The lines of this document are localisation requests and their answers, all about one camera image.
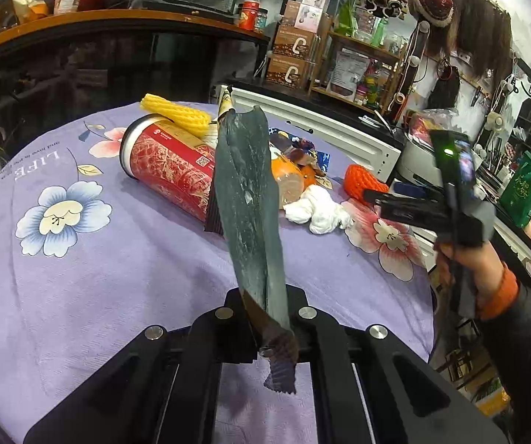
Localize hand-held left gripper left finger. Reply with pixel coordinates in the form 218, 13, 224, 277
25, 289, 259, 444

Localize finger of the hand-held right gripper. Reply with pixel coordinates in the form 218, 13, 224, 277
375, 204, 446, 233
362, 189, 446, 217

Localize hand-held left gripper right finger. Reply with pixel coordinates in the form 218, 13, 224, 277
288, 289, 509, 444

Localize orange foam fruit net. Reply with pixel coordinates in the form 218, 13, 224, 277
343, 164, 390, 204

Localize white tissue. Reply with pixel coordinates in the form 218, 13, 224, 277
284, 186, 355, 234

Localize blue patterned snack wrapper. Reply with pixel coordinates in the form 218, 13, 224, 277
270, 129, 333, 179

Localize white orange juice bottle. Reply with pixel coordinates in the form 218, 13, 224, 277
269, 145, 317, 204

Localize dark green foil wrapper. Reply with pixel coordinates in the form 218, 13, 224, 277
213, 105, 299, 394

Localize red cylindrical canister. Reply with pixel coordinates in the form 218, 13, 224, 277
120, 113, 217, 223

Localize yellow foam fruit net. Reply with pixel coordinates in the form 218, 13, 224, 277
140, 93, 211, 138

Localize person's right forearm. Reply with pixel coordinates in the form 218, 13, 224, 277
475, 261, 531, 444

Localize person's right hand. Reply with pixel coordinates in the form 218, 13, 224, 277
437, 239, 509, 308

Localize white printer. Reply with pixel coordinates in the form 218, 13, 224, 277
395, 136, 442, 190

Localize plastic bag with red packets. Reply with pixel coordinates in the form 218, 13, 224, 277
406, 108, 460, 146

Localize green tote bag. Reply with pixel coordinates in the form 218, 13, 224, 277
499, 148, 531, 228

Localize long white cabinet drawer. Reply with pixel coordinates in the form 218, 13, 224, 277
221, 85, 407, 181

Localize wooden shelf rack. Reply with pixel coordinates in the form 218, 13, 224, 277
309, 32, 414, 114

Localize white maroon pouch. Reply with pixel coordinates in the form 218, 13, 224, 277
330, 48, 370, 102

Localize row of hair extensions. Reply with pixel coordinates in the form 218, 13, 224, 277
432, 0, 513, 84

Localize purple floral tablecloth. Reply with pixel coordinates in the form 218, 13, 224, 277
0, 101, 437, 444

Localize green plastic bottle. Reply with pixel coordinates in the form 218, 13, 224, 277
372, 17, 389, 47

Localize red embroidered fur hat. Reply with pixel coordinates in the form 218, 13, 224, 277
409, 0, 455, 28

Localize brown coffee carton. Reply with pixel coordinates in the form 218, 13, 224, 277
272, 23, 319, 60
265, 55, 312, 90

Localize white product box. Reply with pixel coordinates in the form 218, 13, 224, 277
294, 4, 325, 33

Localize red tin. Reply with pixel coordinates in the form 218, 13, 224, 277
238, 1, 259, 31

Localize brown wooden counter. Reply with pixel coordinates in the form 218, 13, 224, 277
0, 8, 272, 81

